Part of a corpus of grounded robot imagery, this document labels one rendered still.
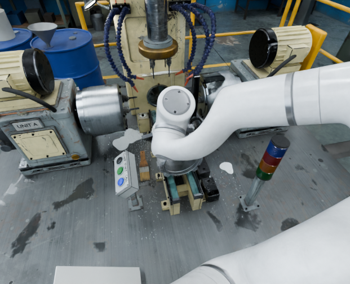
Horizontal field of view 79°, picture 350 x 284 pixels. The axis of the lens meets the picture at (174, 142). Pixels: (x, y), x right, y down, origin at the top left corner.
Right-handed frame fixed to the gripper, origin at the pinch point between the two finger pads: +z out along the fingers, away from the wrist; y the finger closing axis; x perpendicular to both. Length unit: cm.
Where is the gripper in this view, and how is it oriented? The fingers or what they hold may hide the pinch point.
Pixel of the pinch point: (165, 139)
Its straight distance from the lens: 76.3
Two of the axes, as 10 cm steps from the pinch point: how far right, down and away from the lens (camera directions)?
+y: 9.8, -1.6, 1.5
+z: -1.1, 2.4, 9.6
